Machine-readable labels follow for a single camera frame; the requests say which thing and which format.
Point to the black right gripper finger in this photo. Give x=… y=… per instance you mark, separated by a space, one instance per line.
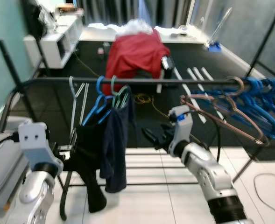
x=152 y=137
x=150 y=131

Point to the dark navy garment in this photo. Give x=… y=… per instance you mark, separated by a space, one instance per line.
x=116 y=149

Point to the white plastic hanger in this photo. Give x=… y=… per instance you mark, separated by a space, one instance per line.
x=72 y=107

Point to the blue plastic hanger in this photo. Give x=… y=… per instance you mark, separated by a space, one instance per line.
x=99 y=88

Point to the black metal clothes rack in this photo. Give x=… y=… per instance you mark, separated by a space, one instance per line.
x=174 y=81

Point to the black and white machine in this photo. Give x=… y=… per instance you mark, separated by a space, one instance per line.
x=167 y=65

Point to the red cloth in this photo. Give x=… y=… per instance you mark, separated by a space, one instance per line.
x=132 y=56

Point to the white window ledge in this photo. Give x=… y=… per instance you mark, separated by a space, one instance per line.
x=184 y=35

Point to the white plastic bag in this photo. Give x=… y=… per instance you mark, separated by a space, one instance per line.
x=137 y=27

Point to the white shelf unit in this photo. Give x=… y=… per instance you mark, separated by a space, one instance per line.
x=58 y=44

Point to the dark window curtain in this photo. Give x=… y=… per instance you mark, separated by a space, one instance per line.
x=123 y=9

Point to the black bag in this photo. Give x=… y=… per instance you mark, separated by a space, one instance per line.
x=32 y=18

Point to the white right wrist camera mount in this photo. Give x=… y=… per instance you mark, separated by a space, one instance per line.
x=181 y=126

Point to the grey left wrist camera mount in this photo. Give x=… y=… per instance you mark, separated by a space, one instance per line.
x=34 y=142

